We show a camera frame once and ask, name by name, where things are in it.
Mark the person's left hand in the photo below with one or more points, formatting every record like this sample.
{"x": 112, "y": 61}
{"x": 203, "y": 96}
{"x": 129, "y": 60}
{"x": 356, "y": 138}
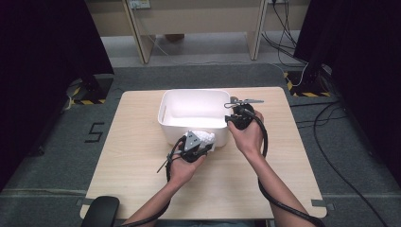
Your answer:
{"x": 184, "y": 171}

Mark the white plastic bin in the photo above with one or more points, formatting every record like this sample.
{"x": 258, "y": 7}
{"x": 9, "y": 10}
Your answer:
{"x": 192, "y": 113}

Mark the white wall socket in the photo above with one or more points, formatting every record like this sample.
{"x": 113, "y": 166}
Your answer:
{"x": 139, "y": 3}

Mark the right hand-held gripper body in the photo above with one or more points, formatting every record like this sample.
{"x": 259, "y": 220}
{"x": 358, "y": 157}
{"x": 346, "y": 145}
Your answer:
{"x": 244, "y": 118}

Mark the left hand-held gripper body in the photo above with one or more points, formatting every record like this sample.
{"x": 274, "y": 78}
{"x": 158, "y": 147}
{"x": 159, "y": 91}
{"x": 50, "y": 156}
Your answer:
{"x": 191, "y": 148}

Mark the person's right hand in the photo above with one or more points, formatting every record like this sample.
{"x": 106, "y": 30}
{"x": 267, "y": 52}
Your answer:
{"x": 250, "y": 140}

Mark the beige wooden desk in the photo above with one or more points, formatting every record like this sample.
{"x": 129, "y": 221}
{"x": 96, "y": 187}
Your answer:
{"x": 195, "y": 19}

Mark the black stand base striped tape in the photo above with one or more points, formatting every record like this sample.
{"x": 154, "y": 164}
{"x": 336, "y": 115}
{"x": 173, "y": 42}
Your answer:
{"x": 94, "y": 91}
{"x": 307, "y": 85}

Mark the black curtain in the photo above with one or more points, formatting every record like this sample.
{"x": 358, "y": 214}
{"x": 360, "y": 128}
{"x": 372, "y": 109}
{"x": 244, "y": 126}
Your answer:
{"x": 365, "y": 63}
{"x": 38, "y": 78}

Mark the black chair armrest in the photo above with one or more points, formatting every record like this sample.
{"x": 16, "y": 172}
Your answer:
{"x": 100, "y": 212}
{"x": 317, "y": 222}

